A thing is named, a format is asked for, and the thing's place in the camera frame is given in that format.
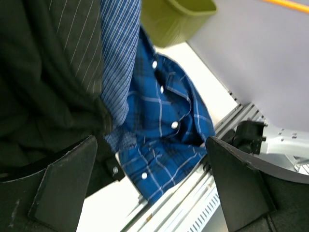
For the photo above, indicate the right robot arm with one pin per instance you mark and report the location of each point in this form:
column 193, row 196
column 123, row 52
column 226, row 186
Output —
column 285, row 148

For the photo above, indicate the yellow hanger of blue shirt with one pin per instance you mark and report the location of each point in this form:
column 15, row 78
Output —
column 290, row 5

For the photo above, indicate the aluminium mounting rail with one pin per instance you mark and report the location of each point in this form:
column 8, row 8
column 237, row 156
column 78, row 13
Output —
column 167, row 213

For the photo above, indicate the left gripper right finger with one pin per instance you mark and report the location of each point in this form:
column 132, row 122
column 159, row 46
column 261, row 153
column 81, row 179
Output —
column 255, row 195

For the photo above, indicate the dark pinstripe shirt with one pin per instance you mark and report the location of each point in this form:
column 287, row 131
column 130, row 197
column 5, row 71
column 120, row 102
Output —
column 75, row 73

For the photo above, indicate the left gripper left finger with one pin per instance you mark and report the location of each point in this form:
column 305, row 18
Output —
column 48, row 195

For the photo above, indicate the light blue checked shirt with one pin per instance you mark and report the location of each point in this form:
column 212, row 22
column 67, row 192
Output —
column 120, row 25

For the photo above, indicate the green plastic basket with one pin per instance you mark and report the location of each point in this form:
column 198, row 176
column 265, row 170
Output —
column 171, row 22

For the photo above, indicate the dark blue plaid shirt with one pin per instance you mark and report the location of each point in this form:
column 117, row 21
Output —
column 167, row 124

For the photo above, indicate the black long sleeve shirt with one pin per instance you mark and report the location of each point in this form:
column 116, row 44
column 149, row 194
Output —
column 27, row 130

